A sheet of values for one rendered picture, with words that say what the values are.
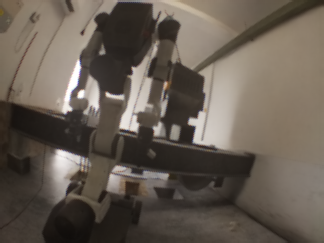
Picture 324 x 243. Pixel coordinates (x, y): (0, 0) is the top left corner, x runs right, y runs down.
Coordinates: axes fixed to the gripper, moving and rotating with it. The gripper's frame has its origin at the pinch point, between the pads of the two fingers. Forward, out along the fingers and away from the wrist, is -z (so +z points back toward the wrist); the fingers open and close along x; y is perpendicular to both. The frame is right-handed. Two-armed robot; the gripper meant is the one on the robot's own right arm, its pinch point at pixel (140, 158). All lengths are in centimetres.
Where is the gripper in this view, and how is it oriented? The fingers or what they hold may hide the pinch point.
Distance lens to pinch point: 77.8
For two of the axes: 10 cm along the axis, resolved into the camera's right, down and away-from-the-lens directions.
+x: -0.2, -1.4, 9.9
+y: -9.7, -2.2, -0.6
